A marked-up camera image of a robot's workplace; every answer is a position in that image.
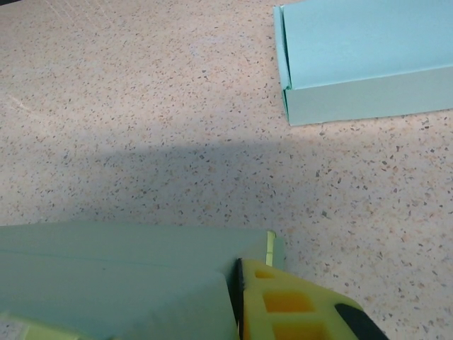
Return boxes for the light green paper box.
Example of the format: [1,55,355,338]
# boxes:
[0,222,286,340]

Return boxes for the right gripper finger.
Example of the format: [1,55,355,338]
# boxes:
[235,257,389,340]

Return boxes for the light blue paper box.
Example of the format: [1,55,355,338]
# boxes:
[273,0,453,127]

